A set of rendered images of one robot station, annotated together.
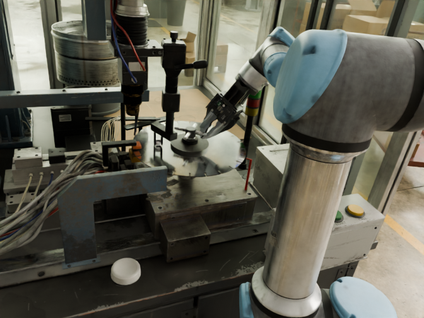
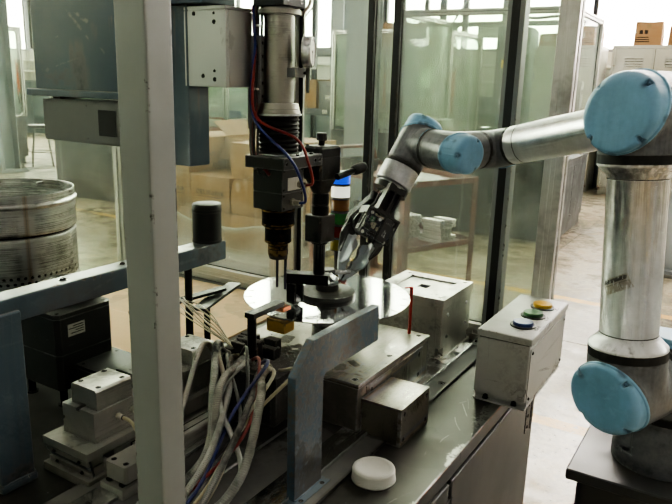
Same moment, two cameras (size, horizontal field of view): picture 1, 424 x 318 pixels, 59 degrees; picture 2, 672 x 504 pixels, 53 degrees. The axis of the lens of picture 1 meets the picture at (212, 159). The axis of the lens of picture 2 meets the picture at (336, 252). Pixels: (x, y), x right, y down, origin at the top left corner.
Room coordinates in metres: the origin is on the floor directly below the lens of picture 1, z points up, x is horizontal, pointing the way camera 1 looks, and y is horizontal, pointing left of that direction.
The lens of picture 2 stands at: (-0.13, 0.77, 1.36)
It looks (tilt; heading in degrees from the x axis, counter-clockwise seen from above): 14 degrees down; 327
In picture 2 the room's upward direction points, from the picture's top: 2 degrees clockwise
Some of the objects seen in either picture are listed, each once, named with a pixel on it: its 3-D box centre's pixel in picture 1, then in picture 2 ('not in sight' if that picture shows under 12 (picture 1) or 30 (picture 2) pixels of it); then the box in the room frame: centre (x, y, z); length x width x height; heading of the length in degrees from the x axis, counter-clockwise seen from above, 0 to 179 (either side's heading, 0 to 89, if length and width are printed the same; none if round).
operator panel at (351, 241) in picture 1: (322, 234); (522, 347); (0.79, -0.32, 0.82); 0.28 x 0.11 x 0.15; 115
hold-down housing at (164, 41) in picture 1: (171, 73); (320, 189); (0.91, 0.12, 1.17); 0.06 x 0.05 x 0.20; 106
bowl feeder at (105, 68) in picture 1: (93, 70); (11, 262); (1.58, 0.56, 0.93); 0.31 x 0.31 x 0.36
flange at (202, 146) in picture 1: (190, 141); (327, 288); (0.96, 0.07, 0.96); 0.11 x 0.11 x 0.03
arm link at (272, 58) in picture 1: (287, 67); (456, 151); (0.85, -0.15, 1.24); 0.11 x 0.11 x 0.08; 3
